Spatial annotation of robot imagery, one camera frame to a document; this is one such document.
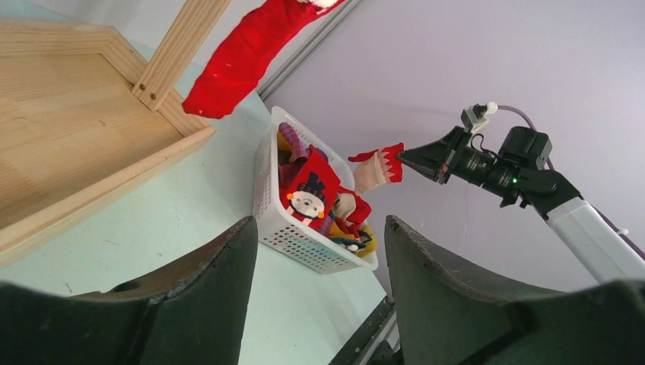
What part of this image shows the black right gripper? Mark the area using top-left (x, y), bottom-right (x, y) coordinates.
top-left (396, 126), bottom-right (582, 220)

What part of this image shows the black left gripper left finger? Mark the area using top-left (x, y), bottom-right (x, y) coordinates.
top-left (1, 216), bottom-right (258, 364)

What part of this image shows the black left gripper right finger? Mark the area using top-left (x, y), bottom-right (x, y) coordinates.
top-left (384, 215), bottom-right (644, 364)

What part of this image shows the red beige zigzag sock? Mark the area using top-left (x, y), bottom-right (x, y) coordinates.
top-left (348, 142), bottom-right (405, 195)

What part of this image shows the red Santa sock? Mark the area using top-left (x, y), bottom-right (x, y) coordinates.
top-left (183, 0), bottom-right (342, 119)

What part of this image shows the pile of colourful socks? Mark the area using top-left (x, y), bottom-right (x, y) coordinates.
top-left (277, 122), bottom-right (377, 258)

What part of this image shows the wooden hanger stand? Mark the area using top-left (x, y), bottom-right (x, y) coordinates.
top-left (1, 1), bottom-right (227, 266)

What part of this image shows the white laundry basket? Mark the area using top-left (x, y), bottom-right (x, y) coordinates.
top-left (253, 106), bottom-right (379, 274)

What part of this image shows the red snowman sock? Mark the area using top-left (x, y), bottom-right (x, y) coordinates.
top-left (280, 144), bottom-right (341, 230)

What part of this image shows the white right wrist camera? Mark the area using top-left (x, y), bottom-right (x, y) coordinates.
top-left (460, 102), bottom-right (499, 135)

